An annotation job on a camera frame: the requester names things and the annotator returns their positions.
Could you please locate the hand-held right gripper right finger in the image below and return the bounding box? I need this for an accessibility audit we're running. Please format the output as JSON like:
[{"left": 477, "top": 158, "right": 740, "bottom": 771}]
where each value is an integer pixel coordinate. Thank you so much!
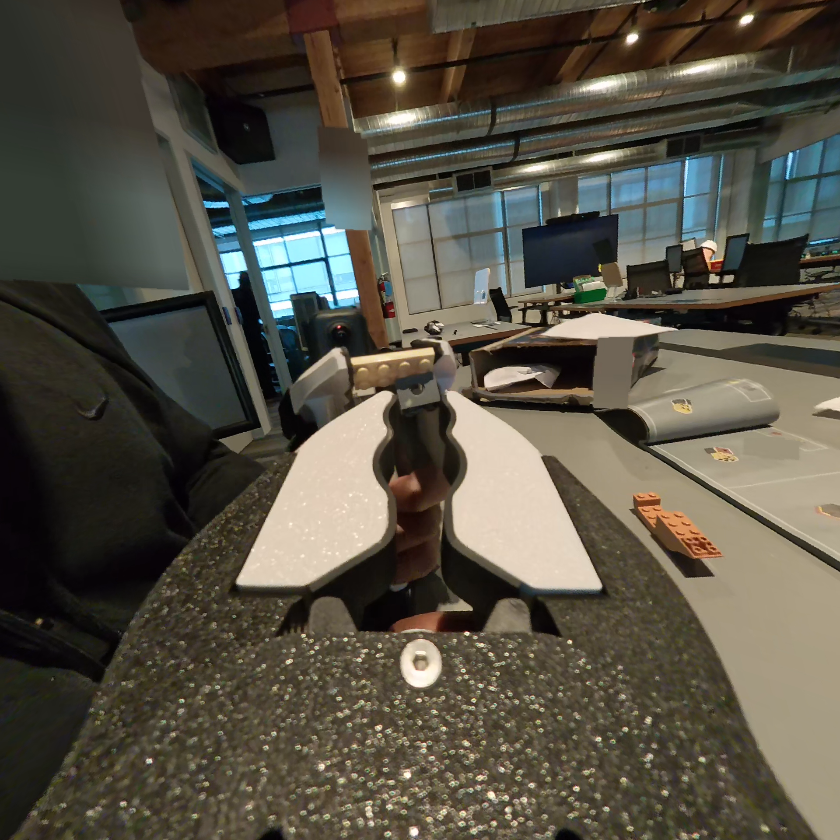
[{"left": 443, "top": 390, "right": 603, "bottom": 597}]

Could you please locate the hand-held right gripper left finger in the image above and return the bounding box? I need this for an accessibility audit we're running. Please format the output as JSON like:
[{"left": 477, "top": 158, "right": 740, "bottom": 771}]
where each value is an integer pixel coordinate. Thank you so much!
[{"left": 235, "top": 392, "right": 399, "bottom": 595}]

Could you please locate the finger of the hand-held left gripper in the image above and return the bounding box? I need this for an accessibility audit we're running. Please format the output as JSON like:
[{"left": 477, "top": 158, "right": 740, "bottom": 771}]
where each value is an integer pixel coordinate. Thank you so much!
[
  {"left": 289, "top": 346, "right": 357, "bottom": 429},
  {"left": 410, "top": 336, "right": 458, "bottom": 395}
]

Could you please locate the small grey toy brick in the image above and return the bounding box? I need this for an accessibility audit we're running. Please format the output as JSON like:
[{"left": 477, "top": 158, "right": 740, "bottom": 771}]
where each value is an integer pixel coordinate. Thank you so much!
[{"left": 395, "top": 375, "right": 442, "bottom": 413}]

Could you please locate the tan toy brick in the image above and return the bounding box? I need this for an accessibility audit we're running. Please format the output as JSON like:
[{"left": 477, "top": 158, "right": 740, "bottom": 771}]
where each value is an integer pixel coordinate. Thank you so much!
[{"left": 350, "top": 347, "right": 438, "bottom": 389}]

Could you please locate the grey desk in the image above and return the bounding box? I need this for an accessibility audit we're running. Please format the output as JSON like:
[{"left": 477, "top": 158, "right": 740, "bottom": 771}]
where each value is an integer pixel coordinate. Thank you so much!
[{"left": 453, "top": 327, "right": 840, "bottom": 840}]

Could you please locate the person's left hand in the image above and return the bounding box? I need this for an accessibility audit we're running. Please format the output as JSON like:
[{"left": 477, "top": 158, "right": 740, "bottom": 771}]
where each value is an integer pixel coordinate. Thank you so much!
[{"left": 387, "top": 467, "right": 475, "bottom": 635}]

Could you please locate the grey office table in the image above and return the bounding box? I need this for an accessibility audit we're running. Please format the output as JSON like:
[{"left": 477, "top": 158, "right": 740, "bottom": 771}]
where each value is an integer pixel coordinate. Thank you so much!
[{"left": 400, "top": 319, "right": 532, "bottom": 349}]

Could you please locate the wooden column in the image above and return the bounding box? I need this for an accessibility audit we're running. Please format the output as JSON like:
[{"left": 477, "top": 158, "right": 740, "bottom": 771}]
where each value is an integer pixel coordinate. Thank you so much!
[{"left": 303, "top": 29, "right": 389, "bottom": 349}]

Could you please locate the small crumpled white paper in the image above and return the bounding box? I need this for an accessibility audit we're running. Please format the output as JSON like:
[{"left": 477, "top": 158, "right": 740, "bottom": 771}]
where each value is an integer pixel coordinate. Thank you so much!
[{"left": 484, "top": 365, "right": 560, "bottom": 390}]

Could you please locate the open cardboard box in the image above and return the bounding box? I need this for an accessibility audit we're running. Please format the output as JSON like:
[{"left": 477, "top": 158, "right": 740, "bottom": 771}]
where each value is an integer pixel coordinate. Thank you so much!
[{"left": 469, "top": 323, "right": 660, "bottom": 409}]

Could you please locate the black-framed grey panel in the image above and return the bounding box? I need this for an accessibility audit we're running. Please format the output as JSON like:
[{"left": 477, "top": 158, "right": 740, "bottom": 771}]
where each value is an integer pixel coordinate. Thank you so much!
[{"left": 98, "top": 290, "right": 260, "bottom": 439}]

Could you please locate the flat white paper sheet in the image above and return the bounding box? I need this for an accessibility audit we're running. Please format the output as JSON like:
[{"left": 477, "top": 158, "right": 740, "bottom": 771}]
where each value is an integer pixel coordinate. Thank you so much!
[{"left": 538, "top": 313, "right": 678, "bottom": 342}]

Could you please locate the orange toy brick assembly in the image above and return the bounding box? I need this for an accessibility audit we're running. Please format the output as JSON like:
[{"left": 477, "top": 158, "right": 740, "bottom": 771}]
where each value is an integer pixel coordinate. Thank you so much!
[{"left": 633, "top": 491, "right": 723, "bottom": 560}]

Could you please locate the large black monitor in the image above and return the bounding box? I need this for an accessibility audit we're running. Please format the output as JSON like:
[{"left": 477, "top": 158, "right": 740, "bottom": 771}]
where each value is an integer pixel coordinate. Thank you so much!
[{"left": 521, "top": 213, "right": 620, "bottom": 290}]

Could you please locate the grey instruction booklet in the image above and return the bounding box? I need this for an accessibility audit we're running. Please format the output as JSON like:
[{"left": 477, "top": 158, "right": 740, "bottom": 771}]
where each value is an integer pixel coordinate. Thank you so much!
[{"left": 600, "top": 377, "right": 840, "bottom": 571}]

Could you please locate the black office chair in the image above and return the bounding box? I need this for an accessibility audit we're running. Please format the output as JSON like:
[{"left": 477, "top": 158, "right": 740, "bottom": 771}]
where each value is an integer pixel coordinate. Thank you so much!
[
  {"left": 626, "top": 260, "right": 673, "bottom": 294},
  {"left": 742, "top": 234, "right": 810, "bottom": 287}
]

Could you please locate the person's torso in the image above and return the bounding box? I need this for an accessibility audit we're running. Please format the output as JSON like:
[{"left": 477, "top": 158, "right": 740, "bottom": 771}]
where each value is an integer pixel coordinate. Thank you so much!
[{"left": 0, "top": 281, "right": 266, "bottom": 840}]

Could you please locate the long wooden-edged table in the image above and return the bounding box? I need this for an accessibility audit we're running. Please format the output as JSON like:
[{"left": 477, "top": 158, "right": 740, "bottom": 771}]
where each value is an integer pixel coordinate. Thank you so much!
[{"left": 518, "top": 282, "right": 840, "bottom": 336}]

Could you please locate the black wall speaker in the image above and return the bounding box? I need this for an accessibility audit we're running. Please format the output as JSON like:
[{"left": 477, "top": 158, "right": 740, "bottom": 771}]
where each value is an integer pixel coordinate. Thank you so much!
[{"left": 209, "top": 98, "right": 277, "bottom": 165}]

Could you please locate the thin silver ventilation duct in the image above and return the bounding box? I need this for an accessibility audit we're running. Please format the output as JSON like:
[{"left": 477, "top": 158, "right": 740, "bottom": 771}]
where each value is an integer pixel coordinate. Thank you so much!
[{"left": 369, "top": 141, "right": 670, "bottom": 186}]

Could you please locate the large silver ventilation duct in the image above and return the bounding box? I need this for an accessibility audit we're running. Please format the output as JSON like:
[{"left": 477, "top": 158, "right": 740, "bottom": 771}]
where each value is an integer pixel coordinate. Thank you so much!
[{"left": 354, "top": 49, "right": 840, "bottom": 137}]

